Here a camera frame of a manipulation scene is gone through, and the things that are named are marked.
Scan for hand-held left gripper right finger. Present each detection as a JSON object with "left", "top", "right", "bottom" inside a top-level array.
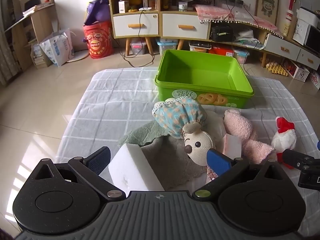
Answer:
[{"left": 192, "top": 149, "right": 288, "bottom": 199}]

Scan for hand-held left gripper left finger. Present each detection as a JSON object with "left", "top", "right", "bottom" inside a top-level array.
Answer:
[{"left": 32, "top": 147, "right": 126, "bottom": 202}]

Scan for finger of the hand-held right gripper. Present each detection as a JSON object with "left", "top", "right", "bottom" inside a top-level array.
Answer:
[{"left": 282, "top": 149, "right": 316, "bottom": 170}]

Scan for santa plush doll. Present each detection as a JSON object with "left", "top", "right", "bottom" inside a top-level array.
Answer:
[{"left": 271, "top": 116, "right": 297, "bottom": 169}]

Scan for white sponge block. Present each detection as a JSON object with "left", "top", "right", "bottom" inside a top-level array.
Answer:
[{"left": 108, "top": 144, "right": 165, "bottom": 197}]

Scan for pink plush toy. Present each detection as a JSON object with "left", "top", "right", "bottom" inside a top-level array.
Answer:
[{"left": 223, "top": 109, "right": 275, "bottom": 165}]

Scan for grey-green towel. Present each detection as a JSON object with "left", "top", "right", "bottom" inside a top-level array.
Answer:
[{"left": 119, "top": 121, "right": 208, "bottom": 192}]

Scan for mouse doll with blue dress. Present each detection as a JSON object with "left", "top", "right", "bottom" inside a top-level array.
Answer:
[{"left": 152, "top": 97, "right": 225, "bottom": 184}]

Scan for green plastic box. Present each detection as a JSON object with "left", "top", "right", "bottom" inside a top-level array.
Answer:
[{"left": 154, "top": 49, "right": 255, "bottom": 109}]

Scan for grey checked blanket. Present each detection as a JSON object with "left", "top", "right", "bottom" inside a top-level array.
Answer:
[{"left": 55, "top": 67, "right": 320, "bottom": 235}]

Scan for white and red carton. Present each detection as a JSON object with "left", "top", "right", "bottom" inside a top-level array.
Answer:
[{"left": 287, "top": 60, "right": 310, "bottom": 82}]

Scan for round white board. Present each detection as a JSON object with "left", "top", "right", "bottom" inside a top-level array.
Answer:
[{"left": 66, "top": 50, "right": 89, "bottom": 63}]

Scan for small clear storage box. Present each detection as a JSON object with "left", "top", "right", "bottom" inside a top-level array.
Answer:
[{"left": 232, "top": 49, "right": 250, "bottom": 64}]

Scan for red flat box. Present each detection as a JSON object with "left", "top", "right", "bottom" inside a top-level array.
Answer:
[{"left": 209, "top": 44, "right": 234, "bottom": 57}]

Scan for stack of books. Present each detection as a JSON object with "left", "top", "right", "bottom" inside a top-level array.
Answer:
[{"left": 31, "top": 52, "right": 52, "bottom": 69}]

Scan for red snack barrel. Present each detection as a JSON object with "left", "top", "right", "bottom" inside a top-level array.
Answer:
[{"left": 83, "top": 21, "right": 115, "bottom": 59}]

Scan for clear box with black keyboard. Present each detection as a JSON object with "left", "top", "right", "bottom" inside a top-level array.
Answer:
[{"left": 189, "top": 41, "right": 212, "bottom": 53}]

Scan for clear storage box pink contents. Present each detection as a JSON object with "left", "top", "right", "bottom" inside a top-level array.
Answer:
[{"left": 130, "top": 39, "right": 147, "bottom": 55}]

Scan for white paper bag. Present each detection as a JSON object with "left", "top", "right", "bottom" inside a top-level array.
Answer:
[{"left": 39, "top": 28, "right": 75, "bottom": 67}]

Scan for black appliance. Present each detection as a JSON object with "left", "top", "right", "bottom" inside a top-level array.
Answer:
[{"left": 305, "top": 25, "right": 320, "bottom": 53}]

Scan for clear storage box blue lid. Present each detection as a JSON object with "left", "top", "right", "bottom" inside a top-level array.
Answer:
[{"left": 156, "top": 39, "right": 178, "bottom": 56}]

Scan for white paper cup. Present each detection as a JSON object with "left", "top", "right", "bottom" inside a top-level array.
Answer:
[{"left": 282, "top": 20, "right": 292, "bottom": 37}]

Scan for black case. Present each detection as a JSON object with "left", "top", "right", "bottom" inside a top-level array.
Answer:
[{"left": 211, "top": 25, "right": 234, "bottom": 42}]

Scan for white cabinet drawer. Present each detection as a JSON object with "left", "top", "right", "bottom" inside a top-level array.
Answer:
[
  {"left": 113, "top": 13, "right": 159, "bottom": 37},
  {"left": 162, "top": 14, "right": 209, "bottom": 40}
]

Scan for window curtain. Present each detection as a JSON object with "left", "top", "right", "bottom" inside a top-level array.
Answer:
[{"left": 0, "top": 0, "right": 22, "bottom": 85}]

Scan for purple plush toy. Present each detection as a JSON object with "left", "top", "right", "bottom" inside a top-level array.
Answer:
[{"left": 84, "top": 0, "right": 110, "bottom": 26}]

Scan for pink fringed cloth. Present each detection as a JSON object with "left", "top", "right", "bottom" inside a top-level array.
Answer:
[{"left": 195, "top": 4, "right": 284, "bottom": 38}]

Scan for wooden desk shelf unit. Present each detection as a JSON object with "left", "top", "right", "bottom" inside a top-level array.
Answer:
[{"left": 5, "top": 0, "right": 59, "bottom": 70}]

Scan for framed cartoon picture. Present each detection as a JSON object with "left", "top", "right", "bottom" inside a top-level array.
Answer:
[{"left": 254, "top": 0, "right": 280, "bottom": 25}]

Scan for wooden shelf cabinet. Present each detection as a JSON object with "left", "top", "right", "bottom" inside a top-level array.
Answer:
[{"left": 107, "top": 0, "right": 212, "bottom": 56}]

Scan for black cable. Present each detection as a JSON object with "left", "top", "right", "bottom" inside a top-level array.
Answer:
[{"left": 119, "top": 10, "right": 155, "bottom": 68}]

